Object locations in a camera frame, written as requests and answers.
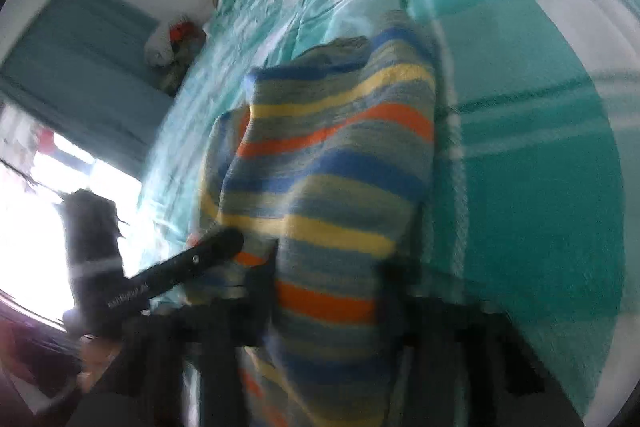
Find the pile of clothes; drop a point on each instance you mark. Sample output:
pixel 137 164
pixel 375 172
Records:
pixel 167 47

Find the teal checked bedsheet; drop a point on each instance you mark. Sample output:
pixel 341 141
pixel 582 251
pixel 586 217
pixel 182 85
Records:
pixel 525 157

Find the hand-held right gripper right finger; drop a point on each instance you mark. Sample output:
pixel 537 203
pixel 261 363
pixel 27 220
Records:
pixel 400 292

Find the bright window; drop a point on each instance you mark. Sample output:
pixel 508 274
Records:
pixel 45 217

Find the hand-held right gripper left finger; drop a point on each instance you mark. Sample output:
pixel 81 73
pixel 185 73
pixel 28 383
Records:
pixel 257 302

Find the striped knit sweater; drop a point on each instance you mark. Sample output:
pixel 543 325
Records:
pixel 340 157

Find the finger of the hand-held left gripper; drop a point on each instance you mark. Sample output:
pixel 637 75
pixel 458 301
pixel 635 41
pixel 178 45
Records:
pixel 200 257

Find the teal curtain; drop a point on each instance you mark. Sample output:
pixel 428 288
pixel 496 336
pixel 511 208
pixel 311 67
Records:
pixel 75 67

